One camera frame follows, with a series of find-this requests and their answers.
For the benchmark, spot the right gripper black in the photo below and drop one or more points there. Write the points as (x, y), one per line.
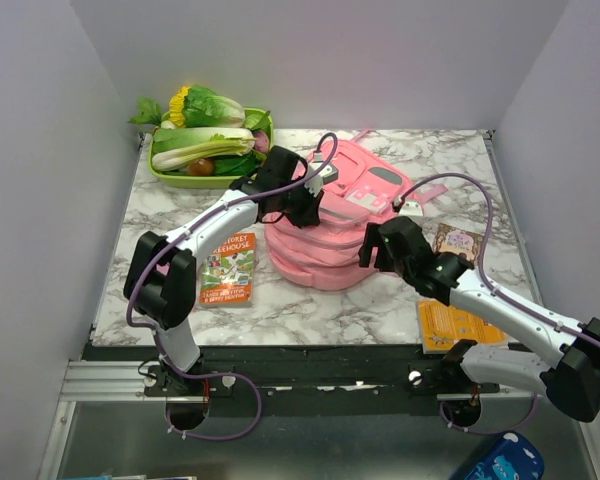
(373, 236)

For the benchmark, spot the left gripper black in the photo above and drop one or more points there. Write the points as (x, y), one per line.
(309, 215)

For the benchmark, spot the illustrated picture book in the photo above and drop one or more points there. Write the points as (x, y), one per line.
(458, 241)

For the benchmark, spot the pink student backpack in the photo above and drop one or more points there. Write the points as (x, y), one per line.
(325, 257)

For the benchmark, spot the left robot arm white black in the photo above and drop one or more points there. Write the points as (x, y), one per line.
(161, 282)

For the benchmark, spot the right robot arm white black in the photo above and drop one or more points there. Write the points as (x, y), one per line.
(561, 358)

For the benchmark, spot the purple toy vegetable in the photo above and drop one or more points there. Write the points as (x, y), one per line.
(262, 142)

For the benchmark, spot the orange yellow booklet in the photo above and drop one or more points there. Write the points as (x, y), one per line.
(441, 327)

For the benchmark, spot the orange treehouse book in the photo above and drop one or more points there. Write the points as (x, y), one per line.
(227, 274)

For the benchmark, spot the brown toy mushroom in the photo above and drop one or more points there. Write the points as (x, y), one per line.
(200, 168)

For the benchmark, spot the green plastic tray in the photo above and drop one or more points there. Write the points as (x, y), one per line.
(227, 168)

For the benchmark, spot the upper toy cabbage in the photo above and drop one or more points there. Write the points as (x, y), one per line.
(204, 107)

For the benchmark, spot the yellow artificial flower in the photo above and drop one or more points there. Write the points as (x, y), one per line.
(176, 106)

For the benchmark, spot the green artificial leaf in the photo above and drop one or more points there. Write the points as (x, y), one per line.
(148, 112)

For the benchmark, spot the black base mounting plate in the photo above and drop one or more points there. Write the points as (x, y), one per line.
(312, 381)

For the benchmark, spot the blue pencil case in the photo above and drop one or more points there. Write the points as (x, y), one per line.
(506, 456)

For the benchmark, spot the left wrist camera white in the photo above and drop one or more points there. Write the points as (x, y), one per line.
(322, 172)

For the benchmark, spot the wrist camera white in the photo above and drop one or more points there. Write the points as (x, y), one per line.
(322, 172)
(408, 207)

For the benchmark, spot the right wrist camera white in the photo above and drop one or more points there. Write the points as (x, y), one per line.
(408, 207)

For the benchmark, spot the aluminium rail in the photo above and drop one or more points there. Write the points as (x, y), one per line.
(120, 381)

